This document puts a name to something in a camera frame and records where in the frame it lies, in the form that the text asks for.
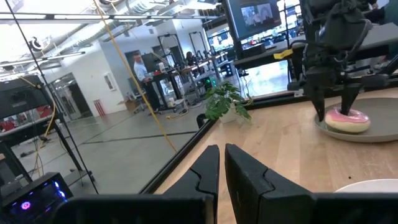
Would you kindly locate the black shelf cabinet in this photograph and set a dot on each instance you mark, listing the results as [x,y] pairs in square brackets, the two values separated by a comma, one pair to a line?
[21,93]

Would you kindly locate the white framed wall picture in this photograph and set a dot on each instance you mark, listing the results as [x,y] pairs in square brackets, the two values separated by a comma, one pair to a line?
[109,81]

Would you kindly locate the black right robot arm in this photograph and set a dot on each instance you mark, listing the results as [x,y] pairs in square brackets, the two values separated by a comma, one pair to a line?
[342,28]

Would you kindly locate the black computer tower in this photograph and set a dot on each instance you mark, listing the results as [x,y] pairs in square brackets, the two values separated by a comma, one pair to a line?
[34,199]

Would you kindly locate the black workbench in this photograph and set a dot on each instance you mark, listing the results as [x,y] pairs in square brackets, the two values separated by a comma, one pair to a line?
[174,73]

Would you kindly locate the white round plate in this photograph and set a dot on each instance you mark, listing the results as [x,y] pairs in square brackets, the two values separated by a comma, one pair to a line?
[373,186]

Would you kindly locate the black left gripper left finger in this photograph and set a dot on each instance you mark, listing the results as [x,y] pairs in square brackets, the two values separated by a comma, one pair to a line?
[205,174]

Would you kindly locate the red white striped sign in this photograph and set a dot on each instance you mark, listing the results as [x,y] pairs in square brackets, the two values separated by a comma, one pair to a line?
[99,108]

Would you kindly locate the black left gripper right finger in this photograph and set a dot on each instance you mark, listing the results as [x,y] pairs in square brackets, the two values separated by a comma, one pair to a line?
[258,193]

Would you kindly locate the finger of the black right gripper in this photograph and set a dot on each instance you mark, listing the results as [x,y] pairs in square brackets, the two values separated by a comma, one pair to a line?
[349,98]
[318,104]

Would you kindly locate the black metal table frame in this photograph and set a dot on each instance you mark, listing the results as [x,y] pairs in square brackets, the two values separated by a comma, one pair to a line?
[174,161]

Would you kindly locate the green potted plant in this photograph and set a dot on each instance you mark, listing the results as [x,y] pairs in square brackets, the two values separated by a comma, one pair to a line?
[222,101]

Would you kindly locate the black tripod stand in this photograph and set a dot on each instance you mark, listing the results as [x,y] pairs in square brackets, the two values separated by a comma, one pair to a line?
[53,96]

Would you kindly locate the grey desk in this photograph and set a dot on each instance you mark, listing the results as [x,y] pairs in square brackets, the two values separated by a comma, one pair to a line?
[382,34]

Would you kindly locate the large pink donut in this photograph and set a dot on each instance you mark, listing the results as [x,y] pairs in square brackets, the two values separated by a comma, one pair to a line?
[345,123]

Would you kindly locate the black computer monitor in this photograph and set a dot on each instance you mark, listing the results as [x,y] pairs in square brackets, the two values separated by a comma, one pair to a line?
[248,18]

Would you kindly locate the person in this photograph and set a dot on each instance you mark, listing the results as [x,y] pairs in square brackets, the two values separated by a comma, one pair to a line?
[141,70]

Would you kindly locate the grey round plate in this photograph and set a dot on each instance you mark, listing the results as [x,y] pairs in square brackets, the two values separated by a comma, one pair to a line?
[385,118]

